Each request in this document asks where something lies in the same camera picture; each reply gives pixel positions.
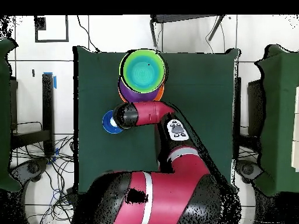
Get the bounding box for black camera tripod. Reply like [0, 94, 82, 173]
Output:
[149, 15, 226, 48]

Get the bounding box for purple bowl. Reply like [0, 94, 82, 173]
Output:
[117, 76, 163, 103]

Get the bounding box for white boxes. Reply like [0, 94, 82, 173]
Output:
[291, 86, 299, 169]

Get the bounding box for light blue bowl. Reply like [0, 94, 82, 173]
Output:
[126, 55, 162, 89]

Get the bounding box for thin black floor cable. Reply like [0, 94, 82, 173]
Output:
[76, 15, 101, 53]

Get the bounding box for dark green tablecloth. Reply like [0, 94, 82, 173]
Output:
[73, 45, 240, 194]

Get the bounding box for light green bowl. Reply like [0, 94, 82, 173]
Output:
[118, 48, 168, 95]

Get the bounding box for black square frame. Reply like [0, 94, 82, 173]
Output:
[34, 15, 70, 43]

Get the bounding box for large orange bowl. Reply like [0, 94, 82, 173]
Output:
[118, 76, 165, 103]

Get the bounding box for tangle of cables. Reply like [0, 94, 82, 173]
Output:
[10, 135, 78, 224]

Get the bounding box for green cloth side table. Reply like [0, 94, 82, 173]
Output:
[0, 38, 23, 193]
[253, 44, 299, 197]

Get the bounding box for dark blue bowl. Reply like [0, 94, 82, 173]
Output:
[102, 110, 124, 135]

